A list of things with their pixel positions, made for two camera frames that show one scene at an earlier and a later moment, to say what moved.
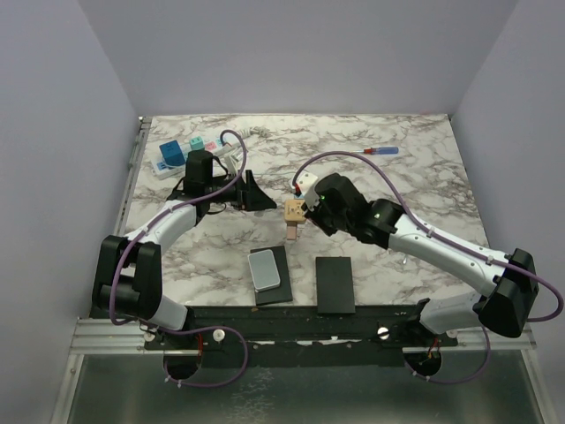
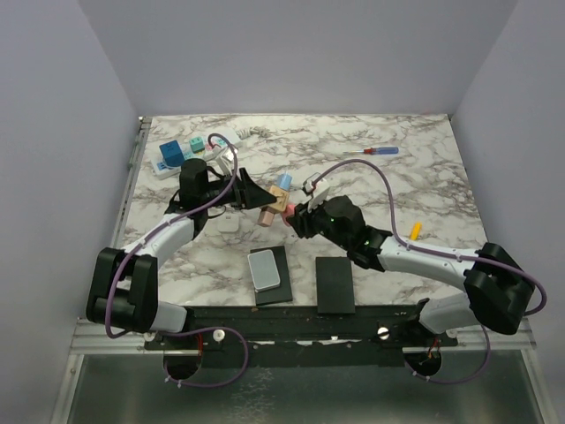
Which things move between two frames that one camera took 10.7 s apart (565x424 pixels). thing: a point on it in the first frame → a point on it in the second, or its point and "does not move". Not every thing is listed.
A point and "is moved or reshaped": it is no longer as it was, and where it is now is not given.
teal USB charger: x=197 y=143 does not move
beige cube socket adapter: x=293 y=210 is moved or reshaped
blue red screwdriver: x=378 y=150 does not move
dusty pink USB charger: x=291 y=230 → x=266 y=217
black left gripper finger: x=250 y=196 does not move
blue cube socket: x=171 y=154 does not move
